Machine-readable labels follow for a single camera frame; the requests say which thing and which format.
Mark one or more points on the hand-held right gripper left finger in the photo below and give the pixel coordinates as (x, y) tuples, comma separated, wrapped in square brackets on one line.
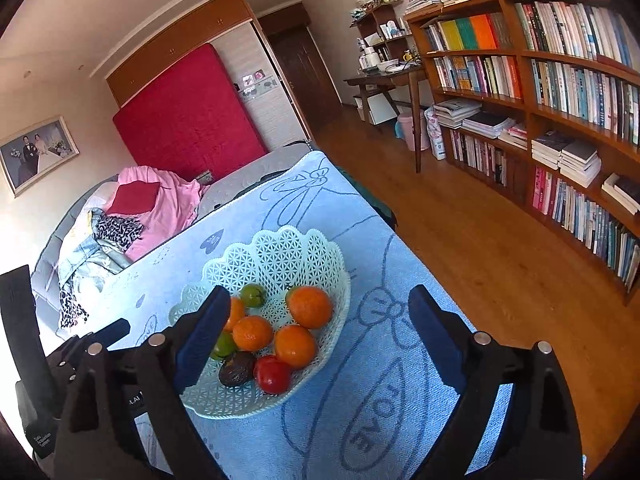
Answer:
[(205, 340)]

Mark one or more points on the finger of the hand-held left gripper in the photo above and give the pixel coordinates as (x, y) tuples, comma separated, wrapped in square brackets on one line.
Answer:
[(107, 332)]

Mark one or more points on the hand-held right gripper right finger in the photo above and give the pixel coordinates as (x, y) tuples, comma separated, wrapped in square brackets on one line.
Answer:
[(435, 335)]

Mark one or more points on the small green tomato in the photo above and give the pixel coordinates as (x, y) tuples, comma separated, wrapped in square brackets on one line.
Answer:
[(252, 295), (224, 345)]

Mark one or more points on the small tangerine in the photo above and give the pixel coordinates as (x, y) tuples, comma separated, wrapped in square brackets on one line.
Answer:
[(235, 317), (252, 333)]

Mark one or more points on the brown water chestnut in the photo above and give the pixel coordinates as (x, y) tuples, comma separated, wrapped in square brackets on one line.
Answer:
[(236, 368)]

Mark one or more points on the red tomato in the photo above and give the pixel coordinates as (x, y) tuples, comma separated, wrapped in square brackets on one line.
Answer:
[(272, 374)]

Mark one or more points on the mint green lattice basket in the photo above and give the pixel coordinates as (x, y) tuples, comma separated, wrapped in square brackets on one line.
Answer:
[(280, 255)]

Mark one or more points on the floral quilt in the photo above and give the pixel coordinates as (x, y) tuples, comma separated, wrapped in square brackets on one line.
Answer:
[(90, 260)]

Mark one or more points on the large orange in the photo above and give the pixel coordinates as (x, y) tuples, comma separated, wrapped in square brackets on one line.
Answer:
[(309, 306), (295, 346)]

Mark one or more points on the leopard print cloth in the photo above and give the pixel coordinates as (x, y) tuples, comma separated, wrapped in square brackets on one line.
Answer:
[(117, 232)]

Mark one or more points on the pink blanket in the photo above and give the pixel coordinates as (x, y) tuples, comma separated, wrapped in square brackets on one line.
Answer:
[(170, 210)]

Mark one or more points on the red pillow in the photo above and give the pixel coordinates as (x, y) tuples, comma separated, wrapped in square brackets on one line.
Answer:
[(132, 197)]

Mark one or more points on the grey bed mattress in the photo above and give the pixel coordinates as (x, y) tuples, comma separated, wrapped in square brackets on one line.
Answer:
[(235, 190)]

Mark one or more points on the blue printed towel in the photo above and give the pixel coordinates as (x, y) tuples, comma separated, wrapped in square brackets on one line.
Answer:
[(325, 200)]

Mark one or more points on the white tissue pack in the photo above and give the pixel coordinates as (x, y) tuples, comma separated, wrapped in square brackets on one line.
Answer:
[(435, 135)]

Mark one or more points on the pink bin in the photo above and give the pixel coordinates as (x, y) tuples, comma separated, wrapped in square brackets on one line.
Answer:
[(412, 132)]

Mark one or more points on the red upright mattress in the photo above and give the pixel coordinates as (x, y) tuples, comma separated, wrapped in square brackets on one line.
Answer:
[(190, 120)]

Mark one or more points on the white drawer box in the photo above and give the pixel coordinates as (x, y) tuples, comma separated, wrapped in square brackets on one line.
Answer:
[(375, 107)]

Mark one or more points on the wooden bookshelf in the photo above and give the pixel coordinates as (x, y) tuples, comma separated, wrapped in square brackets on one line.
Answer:
[(525, 105)]

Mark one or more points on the wooden and white wardrobe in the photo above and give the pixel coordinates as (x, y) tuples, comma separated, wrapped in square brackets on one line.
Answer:
[(265, 100)]

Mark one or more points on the wooden desk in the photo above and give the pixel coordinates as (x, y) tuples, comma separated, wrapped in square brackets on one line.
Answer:
[(385, 80)]

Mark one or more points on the dark wooden door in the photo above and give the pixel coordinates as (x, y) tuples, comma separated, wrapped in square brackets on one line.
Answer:
[(305, 75)]

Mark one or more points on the rows of upright books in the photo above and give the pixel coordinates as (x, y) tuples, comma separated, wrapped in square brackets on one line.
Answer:
[(575, 85)]

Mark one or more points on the wooden desk hutch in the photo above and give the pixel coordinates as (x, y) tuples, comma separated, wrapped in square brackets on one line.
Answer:
[(372, 25)]

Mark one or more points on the framed wall photo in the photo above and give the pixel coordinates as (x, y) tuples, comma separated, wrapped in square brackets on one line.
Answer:
[(35, 152)]

